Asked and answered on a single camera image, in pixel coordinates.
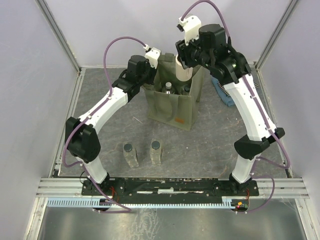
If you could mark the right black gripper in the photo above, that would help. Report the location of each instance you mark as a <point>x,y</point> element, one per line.
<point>182,51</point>

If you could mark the cream cylindrical jar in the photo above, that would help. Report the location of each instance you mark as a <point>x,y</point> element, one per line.
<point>182,74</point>

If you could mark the clear square bottle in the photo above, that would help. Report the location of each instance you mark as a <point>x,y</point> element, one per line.
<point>185,90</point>
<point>156,151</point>
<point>130,154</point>

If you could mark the chrome dome clear bottle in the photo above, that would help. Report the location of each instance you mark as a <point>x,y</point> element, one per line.
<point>169,88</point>

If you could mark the green canvas bag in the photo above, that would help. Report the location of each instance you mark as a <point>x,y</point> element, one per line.
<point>176,110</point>

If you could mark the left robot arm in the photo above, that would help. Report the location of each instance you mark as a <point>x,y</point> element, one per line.
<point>81,134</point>

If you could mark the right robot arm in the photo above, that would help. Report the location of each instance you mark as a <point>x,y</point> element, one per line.
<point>209,46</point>

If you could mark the black white striped cloth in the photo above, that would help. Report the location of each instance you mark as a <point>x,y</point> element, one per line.
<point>221,87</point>

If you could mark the blue folded cloth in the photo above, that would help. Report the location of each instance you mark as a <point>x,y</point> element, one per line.
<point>226,100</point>

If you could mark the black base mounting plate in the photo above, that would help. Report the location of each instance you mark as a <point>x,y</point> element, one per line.
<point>124,187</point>

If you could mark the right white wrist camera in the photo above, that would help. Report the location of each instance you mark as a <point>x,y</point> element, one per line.
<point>190,25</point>

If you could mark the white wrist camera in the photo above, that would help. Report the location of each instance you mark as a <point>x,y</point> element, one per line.
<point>152,54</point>
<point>190,25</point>

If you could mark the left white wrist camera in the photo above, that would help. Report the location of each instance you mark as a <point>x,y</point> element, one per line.
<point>152,54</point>

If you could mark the blue slotted cable duct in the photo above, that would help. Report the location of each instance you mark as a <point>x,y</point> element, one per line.
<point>150,201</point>

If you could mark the aluminium front rail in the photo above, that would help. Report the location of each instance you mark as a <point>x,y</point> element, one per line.
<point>284,188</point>

